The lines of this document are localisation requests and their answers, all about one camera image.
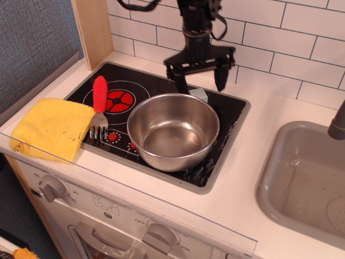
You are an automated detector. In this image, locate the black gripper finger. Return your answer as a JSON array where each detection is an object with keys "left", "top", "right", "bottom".
[
  {"left": 214, "top": 64, "right": 230, "bottom": 92},
  {"left": 174, "top": 74, "right": 188, "bottom": 94}
]

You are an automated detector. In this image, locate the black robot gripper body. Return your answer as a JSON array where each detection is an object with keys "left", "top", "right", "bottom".
[{"left": 164, "top": 35, "right": 236, "bottom": 80}]

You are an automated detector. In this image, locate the grey cube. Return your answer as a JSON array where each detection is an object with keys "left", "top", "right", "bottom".
[{"left": 188, "top": 88, "right": 208, "bottom": 103}]

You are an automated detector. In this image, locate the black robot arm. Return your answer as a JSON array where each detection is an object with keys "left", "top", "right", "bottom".
[{"left": 164, "top": 1, "right": 236, "bottom": 94}]

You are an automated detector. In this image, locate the yellow cloth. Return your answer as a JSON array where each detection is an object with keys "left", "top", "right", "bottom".
[{"left": 10, "top": 98, "right": 95, "bottom": 163}]

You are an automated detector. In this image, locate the orange cloth on floor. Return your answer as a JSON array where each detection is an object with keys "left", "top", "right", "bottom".
[{"left": 12, "top": 248, "right": 38, "bottom": 259}]

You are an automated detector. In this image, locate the stainless steel pot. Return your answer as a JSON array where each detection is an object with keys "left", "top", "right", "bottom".
[{"left": 127, "top": 93, "right": 220, "bottom": 172}]

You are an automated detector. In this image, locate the black toy stove top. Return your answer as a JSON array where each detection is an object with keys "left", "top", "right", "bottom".
[{"left": 67, "top": 63, "right": 250, "bottom": 194}]

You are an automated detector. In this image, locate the grey faucet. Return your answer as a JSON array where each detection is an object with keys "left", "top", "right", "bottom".
[{"left": 327, "top": 101, "right": 345, "bottom": 140}]

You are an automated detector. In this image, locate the grey toy sink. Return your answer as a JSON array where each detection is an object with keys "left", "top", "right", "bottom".
[{"left": 257, "top": 121, "right": 344, "bottom": 249}]

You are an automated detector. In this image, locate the right grey oven knob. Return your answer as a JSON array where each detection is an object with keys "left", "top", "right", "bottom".
[{"left": 142, "top": 223, "right": 177, "bottom": 255}]

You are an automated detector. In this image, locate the grey oven knob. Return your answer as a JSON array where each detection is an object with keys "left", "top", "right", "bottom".
[
  {"left": 142, "top": 223, "right": 177, "bottom": 255},
  {"left": 39, "top": 175, "right": 66, "bottom": 203}
]

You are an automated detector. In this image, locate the left grey oven knob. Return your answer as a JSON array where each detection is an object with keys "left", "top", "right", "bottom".
[{"left": 39, "top": 175, "right": 66, "bottom": 203}]

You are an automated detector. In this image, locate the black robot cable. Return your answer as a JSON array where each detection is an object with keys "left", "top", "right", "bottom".
[{"left": 116, "top": 0, "right": 229, "bottom": 41}]

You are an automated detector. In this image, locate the red handled toy fork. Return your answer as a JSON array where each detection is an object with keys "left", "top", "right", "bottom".
[{"left": 89, "top": 76, "right": 108, "bottom": 139}]

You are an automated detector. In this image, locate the wooden side post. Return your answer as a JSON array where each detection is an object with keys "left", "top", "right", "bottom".
[{"left": 71, "top": 0, "right": 114, "bottom": 71}]

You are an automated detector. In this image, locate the grey oven door handle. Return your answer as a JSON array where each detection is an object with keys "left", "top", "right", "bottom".
[{"left": 75, "top": 222, "right": 147, "bottom": 258}]

